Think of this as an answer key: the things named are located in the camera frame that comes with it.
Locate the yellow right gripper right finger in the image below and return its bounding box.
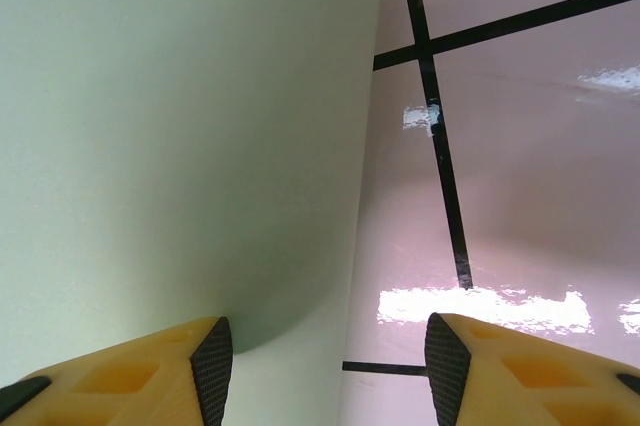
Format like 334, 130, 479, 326
424, 312, 640, 426

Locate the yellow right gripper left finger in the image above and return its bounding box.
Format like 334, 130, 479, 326
0, 315, 234, 426

